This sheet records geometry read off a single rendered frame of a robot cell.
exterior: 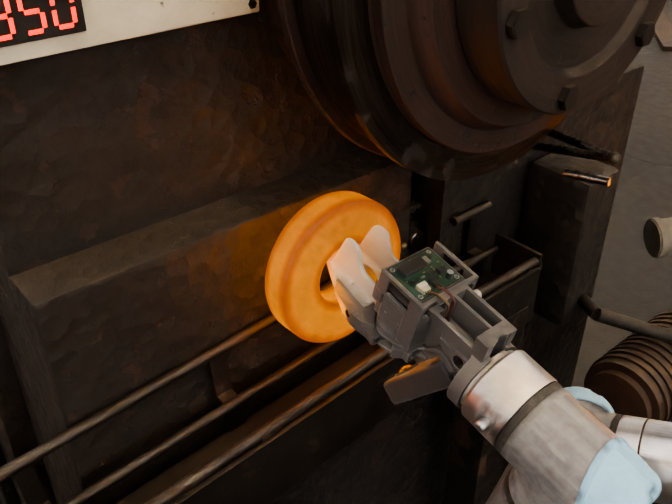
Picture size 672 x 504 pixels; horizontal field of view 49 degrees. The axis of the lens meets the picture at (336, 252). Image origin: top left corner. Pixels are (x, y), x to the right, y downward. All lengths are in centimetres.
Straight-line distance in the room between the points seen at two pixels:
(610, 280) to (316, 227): 171
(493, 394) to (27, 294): 40
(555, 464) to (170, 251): 38
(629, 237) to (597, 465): 200
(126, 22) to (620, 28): 46
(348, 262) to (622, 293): 165
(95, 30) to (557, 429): 48
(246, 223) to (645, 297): 169
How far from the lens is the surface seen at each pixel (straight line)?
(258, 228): 75
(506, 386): 61
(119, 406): 75
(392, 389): 74
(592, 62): 76
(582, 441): 60
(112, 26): 65
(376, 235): 71
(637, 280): 236
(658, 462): 74
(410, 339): 65
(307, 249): 69
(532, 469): 61
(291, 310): 71
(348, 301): 69
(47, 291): 68
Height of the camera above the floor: 124
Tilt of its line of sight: 32 degrees down
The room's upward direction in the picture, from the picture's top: straight up
